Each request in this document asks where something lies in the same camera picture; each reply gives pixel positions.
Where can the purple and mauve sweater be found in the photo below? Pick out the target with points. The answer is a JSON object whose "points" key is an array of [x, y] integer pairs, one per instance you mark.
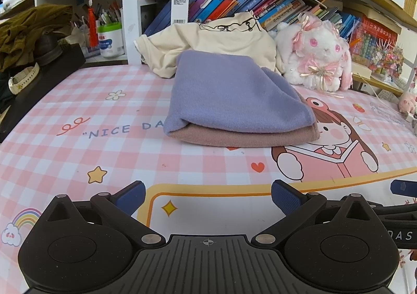
{"points": [[228, 95]]}

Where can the black box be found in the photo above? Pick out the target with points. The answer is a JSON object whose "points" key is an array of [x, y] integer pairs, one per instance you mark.
{"points": [[49, 82]]}

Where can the cream wristwatch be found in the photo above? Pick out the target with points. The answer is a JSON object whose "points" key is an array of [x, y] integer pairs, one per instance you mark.
{"points": [[27, 74]]}

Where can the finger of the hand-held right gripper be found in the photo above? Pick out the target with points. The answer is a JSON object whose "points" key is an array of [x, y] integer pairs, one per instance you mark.
{"points": [[397, 211], [403, 187]]}

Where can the white pink bunny plush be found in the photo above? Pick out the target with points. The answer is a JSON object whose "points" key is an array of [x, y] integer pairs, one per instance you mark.
{"points": [[319, 49]]}

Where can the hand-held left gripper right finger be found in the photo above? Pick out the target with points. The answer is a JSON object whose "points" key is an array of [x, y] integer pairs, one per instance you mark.
{"points": [[285, 196]]}

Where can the white green pen jar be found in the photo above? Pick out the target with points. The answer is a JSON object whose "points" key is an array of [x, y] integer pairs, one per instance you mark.
{"points": [[110, 43]]}

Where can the bunch of pens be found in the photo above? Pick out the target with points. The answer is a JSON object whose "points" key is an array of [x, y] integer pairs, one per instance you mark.
{"points": [[107, 15]]}

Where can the white bookshelf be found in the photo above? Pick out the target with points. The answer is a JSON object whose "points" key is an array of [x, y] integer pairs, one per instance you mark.
{"points": [[132, 3]]}

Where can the cream printed shirt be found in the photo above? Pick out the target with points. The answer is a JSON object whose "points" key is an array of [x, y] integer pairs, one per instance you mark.
{"points": [[202, 43]]}

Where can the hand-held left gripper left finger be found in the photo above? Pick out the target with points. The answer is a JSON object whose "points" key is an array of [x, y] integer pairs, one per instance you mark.
{"points": [[133, 195]]}

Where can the red boxed book set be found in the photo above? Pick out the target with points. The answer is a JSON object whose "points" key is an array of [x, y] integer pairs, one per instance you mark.
{"points": [[374, 36]]}

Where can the small pink plush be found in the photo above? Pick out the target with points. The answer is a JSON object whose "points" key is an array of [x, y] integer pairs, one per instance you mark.
{"points": [[407, 103]]}

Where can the colourful paper bouquet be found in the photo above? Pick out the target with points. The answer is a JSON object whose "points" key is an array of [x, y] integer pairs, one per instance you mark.
{"points": [[389, 57]]}

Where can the red hanging tassel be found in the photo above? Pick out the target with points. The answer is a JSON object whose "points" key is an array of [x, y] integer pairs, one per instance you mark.
{"points": [[93, 26]]}

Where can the pink checked printed mat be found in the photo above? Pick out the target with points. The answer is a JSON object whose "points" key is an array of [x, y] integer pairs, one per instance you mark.
{"points": [[97, 111]]}

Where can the olive green cloth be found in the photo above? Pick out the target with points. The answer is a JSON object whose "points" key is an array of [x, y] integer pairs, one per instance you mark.
{"points": [[26, 30]]}

